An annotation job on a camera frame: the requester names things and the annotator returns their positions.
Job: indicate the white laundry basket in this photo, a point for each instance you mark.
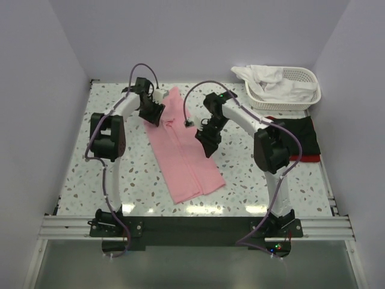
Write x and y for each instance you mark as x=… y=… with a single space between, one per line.
x=292 y=73

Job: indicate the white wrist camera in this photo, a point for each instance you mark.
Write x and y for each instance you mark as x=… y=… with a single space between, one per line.
x=193 y=121
x=159 y=95

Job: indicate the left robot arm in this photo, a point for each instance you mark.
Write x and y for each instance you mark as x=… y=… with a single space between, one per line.
x=107 y=145

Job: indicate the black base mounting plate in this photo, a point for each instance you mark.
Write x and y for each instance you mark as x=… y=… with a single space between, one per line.
x=198 y=231

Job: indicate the pink t shirt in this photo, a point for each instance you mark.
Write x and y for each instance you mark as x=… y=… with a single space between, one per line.
x=181 y=158

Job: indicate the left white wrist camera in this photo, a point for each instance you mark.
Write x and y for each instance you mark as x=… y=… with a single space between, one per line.
x=159 y=95

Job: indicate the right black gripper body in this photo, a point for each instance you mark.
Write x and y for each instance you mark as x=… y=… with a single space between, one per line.
x=212 y=131

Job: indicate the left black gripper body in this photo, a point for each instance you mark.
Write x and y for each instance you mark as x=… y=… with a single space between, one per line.
x=151 y=111

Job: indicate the red folded t shirt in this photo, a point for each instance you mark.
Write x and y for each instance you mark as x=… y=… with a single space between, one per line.
x=306 y=159

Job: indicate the white t shirt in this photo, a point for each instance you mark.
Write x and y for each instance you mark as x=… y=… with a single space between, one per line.
x=270 y=85

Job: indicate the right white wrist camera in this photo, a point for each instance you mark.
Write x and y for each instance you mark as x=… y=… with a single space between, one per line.
x=193 y=121

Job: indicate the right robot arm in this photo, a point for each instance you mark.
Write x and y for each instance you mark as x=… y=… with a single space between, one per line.
x=271 y=154

